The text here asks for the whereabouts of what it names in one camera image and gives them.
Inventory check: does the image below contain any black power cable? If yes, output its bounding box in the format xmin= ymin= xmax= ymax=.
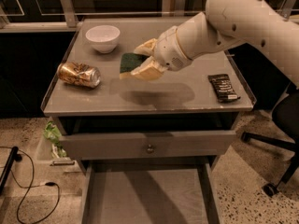
xmin=0 ymin=146 xmax=62 ymax=224

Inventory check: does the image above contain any black office chair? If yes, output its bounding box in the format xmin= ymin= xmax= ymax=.
xmin=241 ymin=91 xmax=299 ymax=197

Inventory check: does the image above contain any grey top drawer with knob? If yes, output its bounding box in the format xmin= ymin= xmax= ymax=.
xmin=60 ymin=131 xmax=236 ymax=161

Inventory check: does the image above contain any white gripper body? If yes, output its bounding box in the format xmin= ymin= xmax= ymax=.
xmin=153 ymin=26 xmax=192 ymax=72

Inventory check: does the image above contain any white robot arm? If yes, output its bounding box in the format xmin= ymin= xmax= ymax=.
xmin=131 ymin=0 xmax=299 ymax=85

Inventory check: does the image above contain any gold crushed soda can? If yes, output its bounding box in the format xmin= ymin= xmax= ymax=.
xmin=57 ymin=63 xmax=100 ymax=89

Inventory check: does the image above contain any open grey middle drawer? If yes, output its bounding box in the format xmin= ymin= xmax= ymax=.
xmin=78 ymin=160 xmax=224 ymax=224

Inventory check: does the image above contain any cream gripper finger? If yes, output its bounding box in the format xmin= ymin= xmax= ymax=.
xmin=134 ymin=38 xmax=157 ymax=56
xmin=131 ymin=56 xmax=167 ymax=81

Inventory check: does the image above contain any black bar stand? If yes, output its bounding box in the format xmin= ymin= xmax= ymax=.
xmin=0 ymin=147 xmax=19 ymax=194

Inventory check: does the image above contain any clear plastic bin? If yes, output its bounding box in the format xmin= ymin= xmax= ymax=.
xmin=35 ymin=125 xmax=80 ymax=173

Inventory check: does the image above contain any grey drawer cabinet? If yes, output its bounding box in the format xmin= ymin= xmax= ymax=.
xmin=40 ymin=15 xmax=258 ymax=224

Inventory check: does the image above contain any white ceramic bowl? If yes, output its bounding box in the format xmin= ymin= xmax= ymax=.
xmin=85 ymin=25 xmax=121 ymax=53

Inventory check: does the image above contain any metal window frame rail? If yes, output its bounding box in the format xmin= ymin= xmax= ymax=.
xmin=0 ymin=0 xmax=299 ymax=34

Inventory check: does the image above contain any black snack packet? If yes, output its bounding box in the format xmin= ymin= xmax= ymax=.
xmin=207 ymin=74 xmax=240 ymax=103

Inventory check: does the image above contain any green and yellow sponge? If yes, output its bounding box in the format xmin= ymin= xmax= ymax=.
xmin=120 ymin=53 xmax=148 ymax=79

